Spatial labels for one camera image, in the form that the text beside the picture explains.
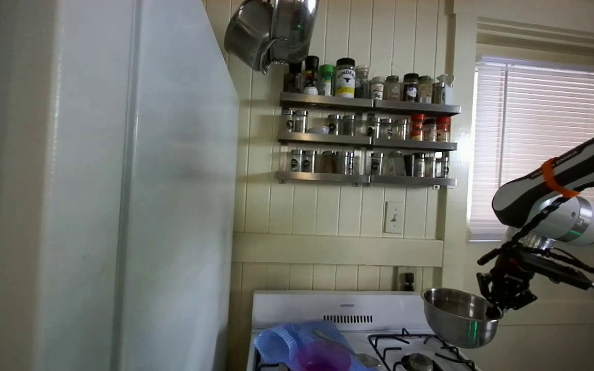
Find orange cable strap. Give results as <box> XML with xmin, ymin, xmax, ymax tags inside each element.
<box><xmin>539</xmin><ymin>156</ymin><xmax>579</xmax><ymax>202</ymax></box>

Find black lid spice jar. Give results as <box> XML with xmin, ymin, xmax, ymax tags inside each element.
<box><xmin>283</xmin><ymin>60</ymin><xmax>304</xmax><ymax>95</ymax></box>
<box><xmin>401</xmin><ymin>72</ymin><xmax>421</xmax><ymax>103</ymax></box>

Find white wall light switch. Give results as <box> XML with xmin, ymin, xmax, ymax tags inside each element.
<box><xmin>384</xmin><ymin>201</ymin><xmax>405</xmax><ymax>237</ymax></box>

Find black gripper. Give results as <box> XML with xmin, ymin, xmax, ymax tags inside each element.
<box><xmin>475</xmin><ymin>244</ymin><xmax>539</xmax><ymax>319</ymax></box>

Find blue cloth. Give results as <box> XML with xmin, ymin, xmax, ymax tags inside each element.
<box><xmin>254</xmin><ymin>319</ymin><xmax>375</xmax><ymax>371</ymax></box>

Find wall outlet with black plug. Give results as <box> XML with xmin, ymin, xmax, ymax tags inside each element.
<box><xmin>395</xmin><ymin>267</ymin><xmax>421</xmax><ymax>292</ymax></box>

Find silver metal bowl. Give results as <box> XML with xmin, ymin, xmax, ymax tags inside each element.
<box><xmin>421</xmin><ymin>286</ymin><xmax>502</xmax><ymax>350</ymax></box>

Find hanging steel pot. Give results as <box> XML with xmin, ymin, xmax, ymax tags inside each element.
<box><xmin>267</xmin><ymin>0</ymin><xmax>322</xmax><ymax>69</ymax></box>
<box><xmin>222</xmin><ymin>0</ymin><xmax>285</xmax><ymax>75</ymax></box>

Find white refrigerator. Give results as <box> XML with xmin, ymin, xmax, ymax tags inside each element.
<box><xmin>0</xmin><ymin>0</ymin><xmax>240</xmax><ymax>371</ymax></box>

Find purple plastic cup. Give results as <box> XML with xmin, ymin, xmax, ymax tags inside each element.
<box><xmin>295</xmin><ymin>342</ymin><xmax>355</xmax><ymax>371</ymax></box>

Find large yellow label jar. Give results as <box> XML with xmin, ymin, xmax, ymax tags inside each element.
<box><xmin>334</xmin><ymin>56</ymin><xmax>358</xmax><ymax>99</ymax></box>

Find red lid spice jar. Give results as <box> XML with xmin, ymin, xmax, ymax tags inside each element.
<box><xmin>435</xmin><ymin>113</ymin><xmax>451</xmax><ymax>144</ymax></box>
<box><xmin>407</xmin><ymin>112</ymin><xmax>427</xmax><ymax>142</ymax></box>

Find green lid spice jar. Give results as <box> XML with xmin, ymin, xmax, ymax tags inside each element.
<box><xmin>317</xmin><ymin>63</ymin><xmax>336</xmax><ymax>99</ymax></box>

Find white gas stove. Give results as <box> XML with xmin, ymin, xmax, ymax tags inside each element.
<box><xmin>242</xmin><ymin>289</ymin><xmax>480</xmax><ymax>371</ymax></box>

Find metal wall spice rack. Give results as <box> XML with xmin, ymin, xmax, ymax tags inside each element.
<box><xmin>273</xmin><ymin>91</ymin><xmax>462</xmax><ymax>189</ymax></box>

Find black lid spice bottle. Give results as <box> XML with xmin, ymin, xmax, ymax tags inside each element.
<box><xmin>301</xmin><ymin>54</ymin><xmax>322</xmax><ymax>97</ymax></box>

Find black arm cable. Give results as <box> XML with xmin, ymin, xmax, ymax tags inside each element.
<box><xmin>475</xmin><ymin>194</ymin><xmax>594</xmax><ymax>302</ymax></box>

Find steel lid spice jar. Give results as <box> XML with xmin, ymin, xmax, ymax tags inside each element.
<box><xmin>285</xmin><ymin>109</ymin><xmax>308</xmax><ymax>137</ymax></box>
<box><xmin>384</xmin><ymin>75</ymin><xmax>404</xmax><ymax>103</ymax></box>
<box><xmin>433</xmin><ymin>72</ymin><xmax>451</xmax><ymax>108</ymax></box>
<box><xmin>355</xmin><ymin>69</ymin><xmax>370</xmax><ymax>101</ymax></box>
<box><xmin>417</xmin><ymin>75</ymin><xmax>435</xmax><ymax>105</ymax></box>
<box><xmin>286</xmin><ymin>148</ymin><xmax>316</xmax><ymax>173</ymax></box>
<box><xmin>368</xmin><ymin>76</ymin><xmax>386</xmax><ymax>103</ymax></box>

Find black burner grate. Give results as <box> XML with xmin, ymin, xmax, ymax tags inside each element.
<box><xmin>367</xmin><ymin>327</ymin><xmax>480</xmax><ymax>371</ymax></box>

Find white window blind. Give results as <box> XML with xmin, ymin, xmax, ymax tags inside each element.
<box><xmin>470</xmin><ymin>58</ymin><xmax>594</xmax><ymax>244</ymax></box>

